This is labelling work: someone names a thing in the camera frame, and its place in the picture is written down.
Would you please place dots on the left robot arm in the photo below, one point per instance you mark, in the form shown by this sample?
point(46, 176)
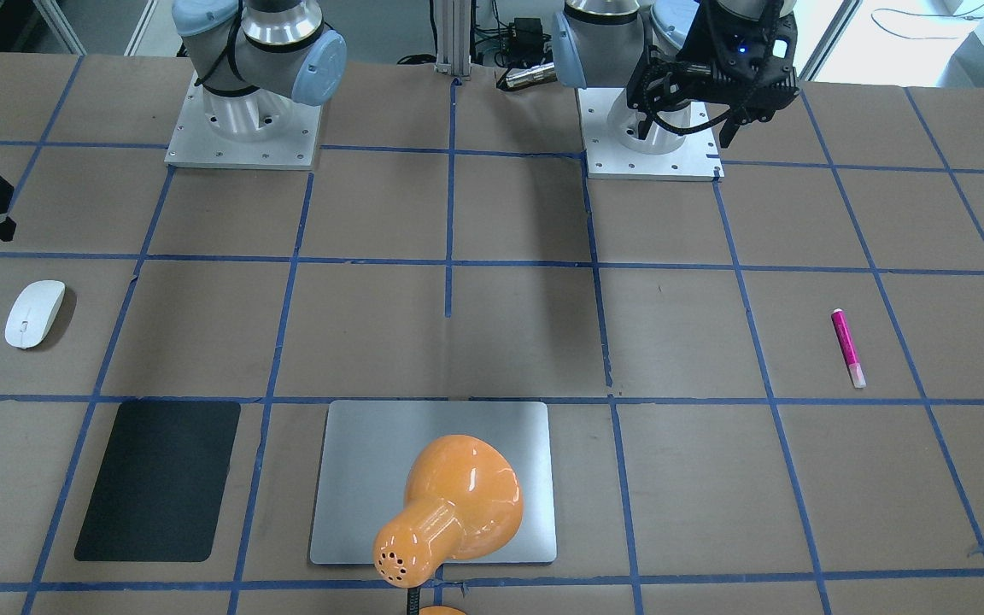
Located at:
point(599, 44)

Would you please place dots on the aluminium frame post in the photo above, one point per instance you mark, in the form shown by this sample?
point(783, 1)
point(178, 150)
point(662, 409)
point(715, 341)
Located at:
point(454, 25)

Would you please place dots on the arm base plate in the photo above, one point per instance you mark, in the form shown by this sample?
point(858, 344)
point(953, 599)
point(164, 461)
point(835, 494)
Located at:
point(623, 144)
point(257, 131)

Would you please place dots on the black mousepad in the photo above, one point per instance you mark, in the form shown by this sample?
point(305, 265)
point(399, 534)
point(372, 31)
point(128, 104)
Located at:
point(160, 487)

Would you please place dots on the pink highlighter pen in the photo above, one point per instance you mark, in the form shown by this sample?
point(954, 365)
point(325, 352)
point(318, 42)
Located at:
point(848, 348)

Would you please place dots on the orange desk lamp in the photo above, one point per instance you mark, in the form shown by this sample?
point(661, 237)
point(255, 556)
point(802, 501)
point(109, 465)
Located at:
point(463, 500)

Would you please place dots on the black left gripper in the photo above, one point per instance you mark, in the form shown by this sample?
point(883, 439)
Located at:
point(700, 41)

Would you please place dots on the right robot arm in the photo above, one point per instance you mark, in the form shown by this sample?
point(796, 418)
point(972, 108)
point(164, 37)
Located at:
point(262, 72)

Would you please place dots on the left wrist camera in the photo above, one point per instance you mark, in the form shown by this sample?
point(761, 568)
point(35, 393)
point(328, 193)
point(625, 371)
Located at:
point(735, 43)

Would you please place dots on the white computer mouse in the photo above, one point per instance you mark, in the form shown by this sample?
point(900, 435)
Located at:
point(33, 313)

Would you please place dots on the silver laptop notebook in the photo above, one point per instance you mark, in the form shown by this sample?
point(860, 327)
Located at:
point(370, 446)

